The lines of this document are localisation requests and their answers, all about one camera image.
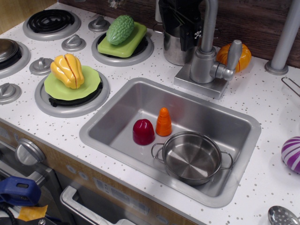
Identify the silver stove knob top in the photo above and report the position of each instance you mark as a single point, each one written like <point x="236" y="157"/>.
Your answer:
<point x="99" y="24"/>

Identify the silver stove knob upper middle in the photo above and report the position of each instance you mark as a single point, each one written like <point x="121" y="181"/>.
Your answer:
<point x="73" y="44"/>

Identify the front left stove burner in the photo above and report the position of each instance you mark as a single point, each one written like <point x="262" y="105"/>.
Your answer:
<point x="16" y="63"/>

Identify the silver stove knob lower middle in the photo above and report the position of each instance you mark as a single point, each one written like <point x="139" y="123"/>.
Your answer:
<point x="41" y="66"/>

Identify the orange toy carrot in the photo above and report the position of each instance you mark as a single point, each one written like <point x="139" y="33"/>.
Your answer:
<point x="164" y="123"/>

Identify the light green rectangular tray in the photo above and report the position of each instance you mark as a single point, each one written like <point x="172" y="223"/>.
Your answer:
<point x="126" y="48"/>

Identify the light green round plate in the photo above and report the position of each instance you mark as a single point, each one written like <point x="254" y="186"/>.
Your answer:
<point x="58" y="90"/>

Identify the silver toy faucet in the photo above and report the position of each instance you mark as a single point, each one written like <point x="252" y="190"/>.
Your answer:
<point x="204" y="74"/>

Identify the silver oven dial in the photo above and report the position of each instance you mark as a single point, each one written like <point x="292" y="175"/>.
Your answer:
<point x="28" y="153"/>

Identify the front right stove burner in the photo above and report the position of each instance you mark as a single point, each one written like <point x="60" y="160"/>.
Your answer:
<point x="42" y="101"/>

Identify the yellow toy starfruit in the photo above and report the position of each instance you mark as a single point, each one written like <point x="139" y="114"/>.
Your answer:
<point x="67" y="68"/>

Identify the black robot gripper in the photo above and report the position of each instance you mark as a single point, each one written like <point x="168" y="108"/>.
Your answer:
<point x="182" y="18"/>

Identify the back left stove burner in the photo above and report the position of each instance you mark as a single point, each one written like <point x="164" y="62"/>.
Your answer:
<point x="51" y="24"/>

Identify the orange toy pumpkin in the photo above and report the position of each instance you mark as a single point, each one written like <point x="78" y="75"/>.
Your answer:
<point x="244" y="60"/>

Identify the silver sink basin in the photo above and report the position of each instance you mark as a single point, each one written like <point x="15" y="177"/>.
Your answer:
<point x="110" y="131"/>

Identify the silver stove knob bottom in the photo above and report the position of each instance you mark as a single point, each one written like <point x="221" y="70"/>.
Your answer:
<point x="9" y="93"/>

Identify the tall steel pot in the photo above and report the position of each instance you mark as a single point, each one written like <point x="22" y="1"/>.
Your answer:
<point x="172" y="48"/>

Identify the silver oven door handle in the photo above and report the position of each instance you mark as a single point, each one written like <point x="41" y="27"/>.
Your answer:
<point x="91" y="217"/>

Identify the wire utensil handle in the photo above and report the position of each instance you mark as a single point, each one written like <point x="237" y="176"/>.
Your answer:
<point x="292" y="85"/>

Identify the steel pot lid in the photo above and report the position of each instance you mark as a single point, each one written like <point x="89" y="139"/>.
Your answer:
<point x="8" y="48"/>

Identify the steel slotted spoon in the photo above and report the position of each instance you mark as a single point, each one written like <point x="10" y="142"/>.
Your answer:
<point x="279" y="215"/>

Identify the small steel pot with handles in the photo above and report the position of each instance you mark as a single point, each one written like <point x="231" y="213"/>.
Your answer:
<point x="192" y="157"/>

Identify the purple white striped ball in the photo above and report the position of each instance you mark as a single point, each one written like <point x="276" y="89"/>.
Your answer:
<point x="290" y="153"/>

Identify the blue clamp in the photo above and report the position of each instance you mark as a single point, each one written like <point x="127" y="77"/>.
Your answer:
<point x="19" y="191"/>

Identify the back right stove burner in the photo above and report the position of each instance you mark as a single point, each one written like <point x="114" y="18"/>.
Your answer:
<point x="141" y="53"/>

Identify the stove burner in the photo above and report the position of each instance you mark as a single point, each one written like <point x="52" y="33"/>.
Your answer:
<point x="141" y="53"/>
<point x="16" y="63"/>
<point x="51" y="24"/>
<point x="42" y="101"/>

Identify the green toy bitter melon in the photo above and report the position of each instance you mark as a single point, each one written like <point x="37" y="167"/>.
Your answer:
<point x="120" y="29"/>

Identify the dark red toy pepper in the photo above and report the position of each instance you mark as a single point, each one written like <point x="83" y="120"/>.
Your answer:
<point x="143" y="132"/>

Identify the grey vertical pole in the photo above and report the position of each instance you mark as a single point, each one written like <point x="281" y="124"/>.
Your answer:
<point x="278" y="66"/>

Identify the silver stove knob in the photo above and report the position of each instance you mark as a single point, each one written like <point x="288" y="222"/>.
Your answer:
<point x="9" y="93"/>
<point x="41" y="66"/>
<point x="99" y="24"/>
<point x="73" y="44"/>

